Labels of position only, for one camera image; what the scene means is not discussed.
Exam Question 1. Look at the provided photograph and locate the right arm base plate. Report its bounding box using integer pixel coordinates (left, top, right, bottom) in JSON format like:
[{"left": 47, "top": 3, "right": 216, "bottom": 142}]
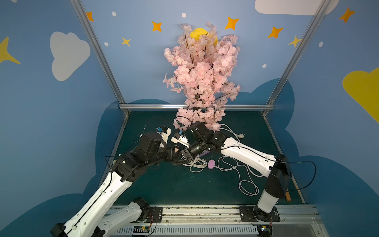
[{"left": 238, "top": 205, "right": 280, "bottom": 222}]

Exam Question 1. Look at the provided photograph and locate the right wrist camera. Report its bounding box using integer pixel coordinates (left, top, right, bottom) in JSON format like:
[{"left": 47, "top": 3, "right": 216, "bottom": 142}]
[{"left": 171, "top": 131, "right": 190, "bottom": 148}]

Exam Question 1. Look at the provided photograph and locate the white power strip cable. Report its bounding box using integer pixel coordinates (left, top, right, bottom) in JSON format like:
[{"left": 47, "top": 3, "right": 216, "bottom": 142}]
[{"left": 219, "top": 123, "right": 246, "bottom": 143}]

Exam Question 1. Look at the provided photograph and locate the white USB cable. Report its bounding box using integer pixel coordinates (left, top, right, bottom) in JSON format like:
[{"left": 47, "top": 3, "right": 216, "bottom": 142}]
[{"left": 182, "top": 155, "right": 208, "bottom": 173}]

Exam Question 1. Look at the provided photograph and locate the purple power strip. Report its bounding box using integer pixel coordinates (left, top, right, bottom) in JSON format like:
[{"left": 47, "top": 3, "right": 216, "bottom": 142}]
[{"left": 199, "top": 151, "right": 210, "bottom": 157}]

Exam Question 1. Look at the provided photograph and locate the green circuit board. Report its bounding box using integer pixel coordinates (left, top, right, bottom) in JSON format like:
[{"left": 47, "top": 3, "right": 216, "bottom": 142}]
[{"left": 132, "top": 225, "right": 151, "bottom": 236}]

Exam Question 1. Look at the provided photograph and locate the aluminium front rail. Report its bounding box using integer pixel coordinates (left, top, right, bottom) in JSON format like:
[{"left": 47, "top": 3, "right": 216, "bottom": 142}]
[{"left": 106, "top": 205, "right": 329, "bottom": 237}]

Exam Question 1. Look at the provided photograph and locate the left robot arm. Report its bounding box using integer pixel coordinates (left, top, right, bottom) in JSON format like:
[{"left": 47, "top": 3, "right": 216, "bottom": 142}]
[{"left": 50, "top": 127, "right": 179, "bottom": 237}]

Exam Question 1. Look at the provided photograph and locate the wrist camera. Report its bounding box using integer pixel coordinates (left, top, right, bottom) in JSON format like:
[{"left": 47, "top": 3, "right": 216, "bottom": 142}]
[
  {"left": 156, "top": 126, "right": 171, "bottom": 143},
  {"left": 171, "top": 131, "right": 190, "bottom": 148}
]

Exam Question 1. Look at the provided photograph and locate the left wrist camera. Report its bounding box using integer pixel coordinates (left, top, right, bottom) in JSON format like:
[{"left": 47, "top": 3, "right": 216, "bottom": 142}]
[{"left": 156, "top": 126, "right": 171, "bottom": 143}]

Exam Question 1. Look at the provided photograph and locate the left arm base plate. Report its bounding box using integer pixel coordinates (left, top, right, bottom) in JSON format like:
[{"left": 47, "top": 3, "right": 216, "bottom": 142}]
[{"left": 137, "top": 206, "right": 163, "bottom": 223}]

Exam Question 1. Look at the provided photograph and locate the white charging cable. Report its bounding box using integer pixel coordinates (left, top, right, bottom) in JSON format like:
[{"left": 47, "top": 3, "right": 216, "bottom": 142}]
[{"left": 214, "top": 155, "right": 267, "bottom": 197}]

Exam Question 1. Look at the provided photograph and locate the pink artificial blossom tree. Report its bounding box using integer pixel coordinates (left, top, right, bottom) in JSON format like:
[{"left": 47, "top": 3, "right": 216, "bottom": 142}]
[{"left": 163, "top": 23, "right": 241, "bottom": 131}]

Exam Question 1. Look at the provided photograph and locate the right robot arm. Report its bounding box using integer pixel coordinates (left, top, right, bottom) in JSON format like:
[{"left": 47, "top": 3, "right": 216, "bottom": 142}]
[{"left": 171, "top": 122, "right": 292, "bottom": 215}]

